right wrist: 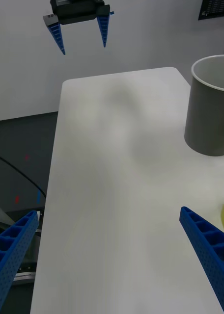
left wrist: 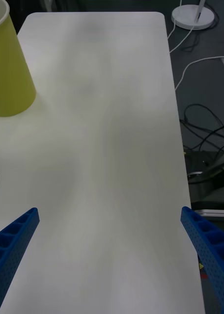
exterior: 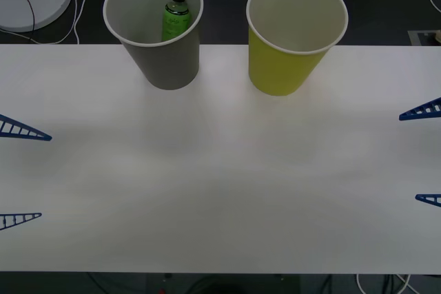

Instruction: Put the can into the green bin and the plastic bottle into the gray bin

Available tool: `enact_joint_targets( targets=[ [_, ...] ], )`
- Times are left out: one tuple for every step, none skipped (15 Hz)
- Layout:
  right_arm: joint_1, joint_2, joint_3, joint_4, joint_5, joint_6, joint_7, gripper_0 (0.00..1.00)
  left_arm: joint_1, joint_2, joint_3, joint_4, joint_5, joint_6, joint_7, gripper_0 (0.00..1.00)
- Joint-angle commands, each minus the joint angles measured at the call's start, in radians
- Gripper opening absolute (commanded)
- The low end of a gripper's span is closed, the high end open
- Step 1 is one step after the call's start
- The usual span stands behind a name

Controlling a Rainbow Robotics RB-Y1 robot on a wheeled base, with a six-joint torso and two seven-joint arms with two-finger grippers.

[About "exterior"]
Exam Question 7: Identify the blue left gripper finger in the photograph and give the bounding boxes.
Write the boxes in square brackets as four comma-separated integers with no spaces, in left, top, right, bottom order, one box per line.
[0,114,53,143]
[0,211,43,232]

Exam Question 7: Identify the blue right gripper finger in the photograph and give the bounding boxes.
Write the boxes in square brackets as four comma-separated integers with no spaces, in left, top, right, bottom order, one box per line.
[398,96,441,122]
[414,193,441,208]

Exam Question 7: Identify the green plastic bottle black cap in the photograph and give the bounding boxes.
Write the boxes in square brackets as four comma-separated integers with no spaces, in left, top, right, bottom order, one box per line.
[161,0,192,43]

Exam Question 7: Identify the grey floor socket box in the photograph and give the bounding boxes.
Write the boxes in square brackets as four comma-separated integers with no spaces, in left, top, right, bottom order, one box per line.
[407,30,441,46]

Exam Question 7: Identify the yellow-green waste bin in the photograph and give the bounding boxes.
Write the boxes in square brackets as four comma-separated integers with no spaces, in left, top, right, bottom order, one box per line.
[245,0,349,97]

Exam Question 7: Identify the grey waste bin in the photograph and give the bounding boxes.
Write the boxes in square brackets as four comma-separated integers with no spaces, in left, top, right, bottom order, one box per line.
[102,0,204,92]

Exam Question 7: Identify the white cable under table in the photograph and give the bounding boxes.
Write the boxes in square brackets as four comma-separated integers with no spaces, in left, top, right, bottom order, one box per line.
[355,273,416,294]

